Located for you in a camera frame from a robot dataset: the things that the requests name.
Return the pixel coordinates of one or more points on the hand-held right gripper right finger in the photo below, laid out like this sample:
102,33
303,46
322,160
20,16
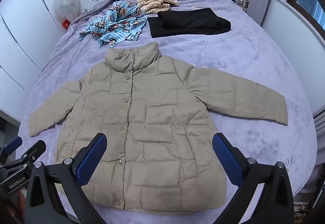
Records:
226,158

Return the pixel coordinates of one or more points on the blue monkey print pajamas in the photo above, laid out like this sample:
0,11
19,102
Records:
119,26

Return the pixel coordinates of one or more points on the red gift box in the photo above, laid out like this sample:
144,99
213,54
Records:
65,25

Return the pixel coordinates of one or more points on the small boxes on nightstand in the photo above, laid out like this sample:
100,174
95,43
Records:
241,0

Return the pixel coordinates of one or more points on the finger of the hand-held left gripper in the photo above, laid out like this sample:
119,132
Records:
12,144
33,151

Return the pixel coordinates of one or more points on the standing fan with floral cover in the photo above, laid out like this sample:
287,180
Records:
64,2

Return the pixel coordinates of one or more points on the beige puffer jacket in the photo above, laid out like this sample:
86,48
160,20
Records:
157,117

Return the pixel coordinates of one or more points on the white wardrobe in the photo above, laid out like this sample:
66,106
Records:
25,23

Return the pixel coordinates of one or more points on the purple plush blanket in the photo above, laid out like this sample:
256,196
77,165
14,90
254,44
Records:
254,61

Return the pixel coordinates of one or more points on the black folded garment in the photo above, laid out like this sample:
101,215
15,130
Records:
190,23

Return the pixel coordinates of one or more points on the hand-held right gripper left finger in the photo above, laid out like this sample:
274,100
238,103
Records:
92,158

